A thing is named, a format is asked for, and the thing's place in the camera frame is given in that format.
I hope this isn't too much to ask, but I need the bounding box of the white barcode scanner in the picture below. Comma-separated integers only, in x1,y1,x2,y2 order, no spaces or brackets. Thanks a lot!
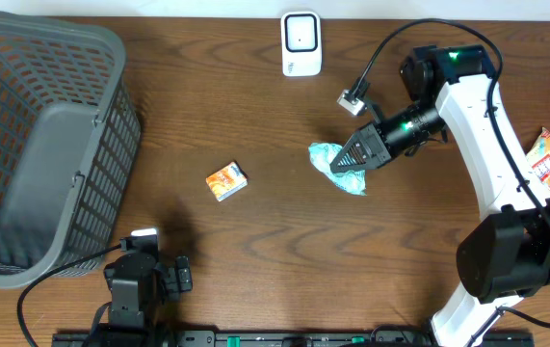
280,11,323,77

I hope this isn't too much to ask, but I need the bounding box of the orange small box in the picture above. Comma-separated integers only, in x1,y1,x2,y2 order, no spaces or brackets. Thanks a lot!
205,161,249,201

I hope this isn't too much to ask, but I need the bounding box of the grey plastic basket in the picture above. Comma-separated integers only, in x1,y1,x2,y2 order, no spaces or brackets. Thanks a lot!
0,12,142,289

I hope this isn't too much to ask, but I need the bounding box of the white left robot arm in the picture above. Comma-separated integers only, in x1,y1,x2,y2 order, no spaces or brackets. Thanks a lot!
82,253,193,347

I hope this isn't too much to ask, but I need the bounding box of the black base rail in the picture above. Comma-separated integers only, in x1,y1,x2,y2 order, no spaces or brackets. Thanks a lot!
52,329,536,347

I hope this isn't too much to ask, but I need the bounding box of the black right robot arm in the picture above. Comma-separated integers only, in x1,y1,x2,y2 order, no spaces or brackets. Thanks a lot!
329,45,550,346

